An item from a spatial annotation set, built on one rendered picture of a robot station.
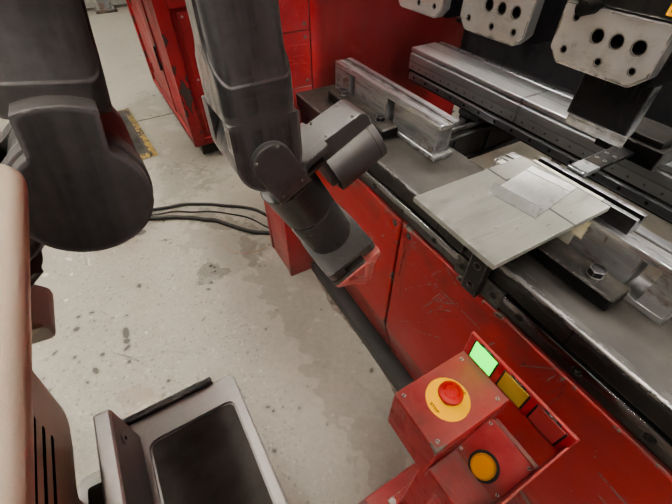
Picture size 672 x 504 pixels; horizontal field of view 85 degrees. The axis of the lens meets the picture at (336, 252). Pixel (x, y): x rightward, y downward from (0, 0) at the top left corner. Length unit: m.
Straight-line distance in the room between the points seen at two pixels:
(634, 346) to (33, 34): 0.76
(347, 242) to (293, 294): 1.34
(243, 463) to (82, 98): 0.29
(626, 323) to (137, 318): 1.72
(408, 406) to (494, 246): 0.29
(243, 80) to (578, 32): 0.53
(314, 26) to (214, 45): 1.03
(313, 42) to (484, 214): 0.86
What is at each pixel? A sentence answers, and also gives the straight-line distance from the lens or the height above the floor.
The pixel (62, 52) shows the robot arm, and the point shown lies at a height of 1.31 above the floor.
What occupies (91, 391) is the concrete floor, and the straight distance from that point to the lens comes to 1.77.
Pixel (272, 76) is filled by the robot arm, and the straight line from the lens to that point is 0.29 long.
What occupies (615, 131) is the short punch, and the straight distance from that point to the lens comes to 0.73.
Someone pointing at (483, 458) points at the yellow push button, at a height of 0.73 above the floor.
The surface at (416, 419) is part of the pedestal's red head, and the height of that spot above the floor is 0.78.
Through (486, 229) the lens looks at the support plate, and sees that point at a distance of 0.61.
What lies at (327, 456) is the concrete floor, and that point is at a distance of 1.43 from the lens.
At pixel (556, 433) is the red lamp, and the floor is 0.82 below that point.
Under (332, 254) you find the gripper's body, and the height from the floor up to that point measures 1.07.
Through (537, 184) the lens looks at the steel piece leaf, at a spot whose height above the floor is 1.00.
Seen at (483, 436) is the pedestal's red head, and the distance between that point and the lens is 0.72.
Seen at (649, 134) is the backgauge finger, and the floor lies 1.03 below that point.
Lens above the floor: 1.38
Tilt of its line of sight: 46 degrees down
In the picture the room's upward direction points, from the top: straight up
